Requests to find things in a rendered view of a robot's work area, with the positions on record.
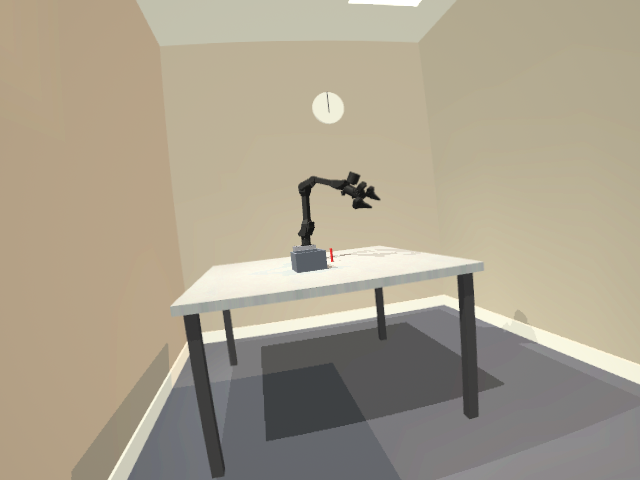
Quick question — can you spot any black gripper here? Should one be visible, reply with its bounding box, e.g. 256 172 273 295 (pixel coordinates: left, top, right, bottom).
350 185 381 209

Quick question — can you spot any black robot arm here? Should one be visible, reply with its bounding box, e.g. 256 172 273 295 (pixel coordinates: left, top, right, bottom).
298 171 367 246

